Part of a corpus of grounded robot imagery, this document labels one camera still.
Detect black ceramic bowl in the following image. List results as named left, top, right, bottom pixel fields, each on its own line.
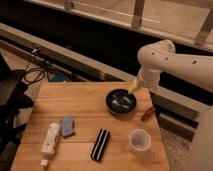
left=105, top=89, right=137, bottom=116

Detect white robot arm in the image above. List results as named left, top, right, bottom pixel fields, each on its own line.
left=128, top=40, right=213, bottom=171

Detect red small object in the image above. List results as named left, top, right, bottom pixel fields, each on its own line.
left=141, top=107, right=155, bottom=121

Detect black white striped box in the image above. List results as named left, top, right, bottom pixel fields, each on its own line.
left=90, top=129, right=110, bottom=161

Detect blue object behind table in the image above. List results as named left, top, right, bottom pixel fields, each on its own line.
left=50, top=73, right=66, bottom=82

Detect blue cloth piece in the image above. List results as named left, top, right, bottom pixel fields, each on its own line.
left=61, top=116, right=75, bottom=138

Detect white tube bottle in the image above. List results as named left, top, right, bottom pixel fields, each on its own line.
left=40, top=123, right=60, bottom=168

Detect black chair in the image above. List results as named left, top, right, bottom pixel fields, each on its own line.
left=0, top=53, right=34, bottom=156

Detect black cable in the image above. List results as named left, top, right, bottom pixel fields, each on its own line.
left=22, top=46, right=54, bottom=85

